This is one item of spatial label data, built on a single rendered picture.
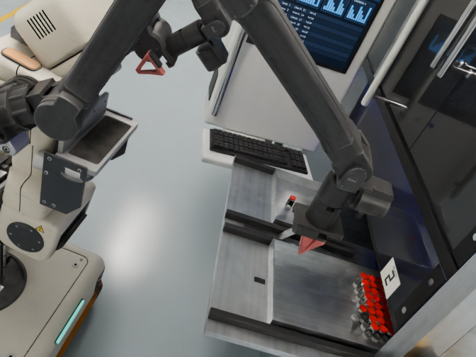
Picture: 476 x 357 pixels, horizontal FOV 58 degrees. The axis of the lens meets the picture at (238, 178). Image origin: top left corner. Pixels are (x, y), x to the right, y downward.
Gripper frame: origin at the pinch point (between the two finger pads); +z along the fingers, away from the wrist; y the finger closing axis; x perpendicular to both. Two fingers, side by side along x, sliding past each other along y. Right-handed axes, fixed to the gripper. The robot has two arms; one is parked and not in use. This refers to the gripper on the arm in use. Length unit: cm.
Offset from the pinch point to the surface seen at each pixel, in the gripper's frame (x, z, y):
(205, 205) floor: 134, 108, -12
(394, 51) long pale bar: 65, -28, 21
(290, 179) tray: 54, 20, 6
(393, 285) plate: 4.6, 6.9, 26.2
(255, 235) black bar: 20.9, 18.6, -5.0
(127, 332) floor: 40, 108, -32
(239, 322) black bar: -7.6, 18.9, -7.2
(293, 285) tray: 8.9, 20.7, 6.7
